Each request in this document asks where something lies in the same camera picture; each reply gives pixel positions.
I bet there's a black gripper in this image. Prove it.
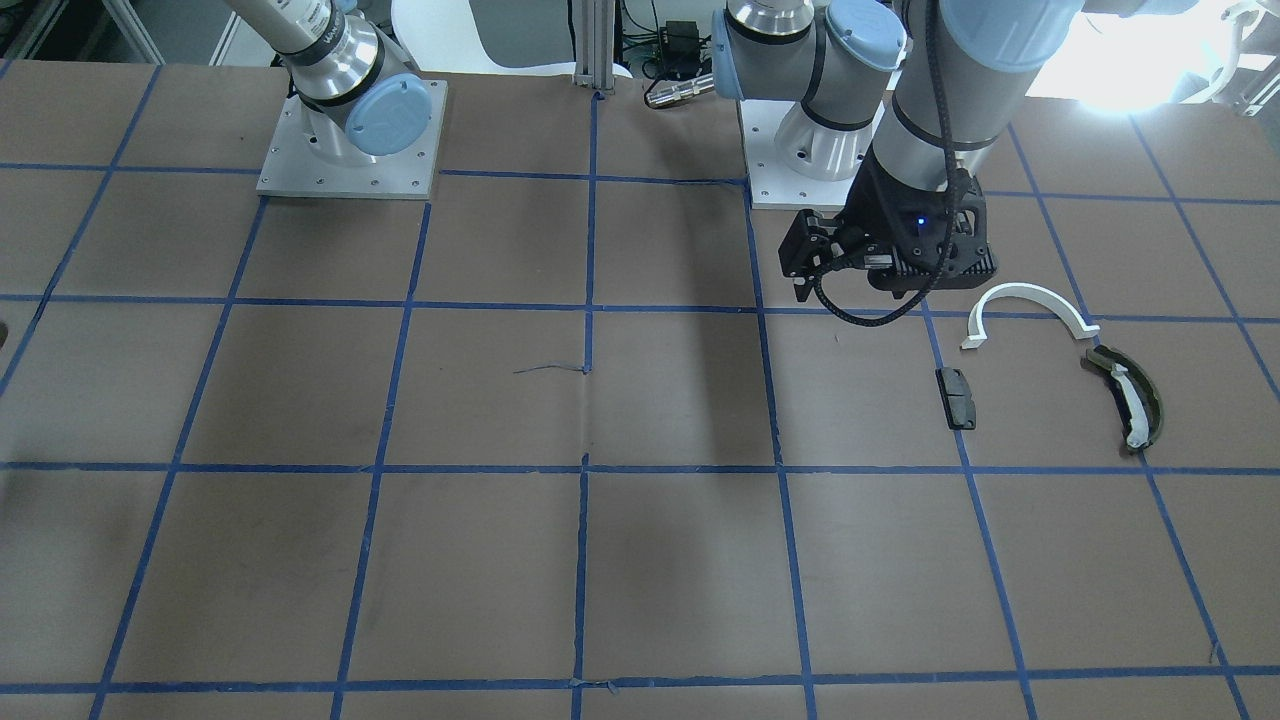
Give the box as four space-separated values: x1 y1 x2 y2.
840 152 998 299

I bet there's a dark grey brake pad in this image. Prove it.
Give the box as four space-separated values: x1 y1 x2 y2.
934 366 978 430

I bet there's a white curved plastic arc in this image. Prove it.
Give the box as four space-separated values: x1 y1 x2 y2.
960 283 1101 351

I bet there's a dark curved brake shoe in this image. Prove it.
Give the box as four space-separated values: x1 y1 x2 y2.
1082 345 1165 454

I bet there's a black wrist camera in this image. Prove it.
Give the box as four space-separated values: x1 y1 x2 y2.
777 209 841 304

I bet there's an aluminium frame post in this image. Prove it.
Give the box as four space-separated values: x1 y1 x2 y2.
568 1 616 95

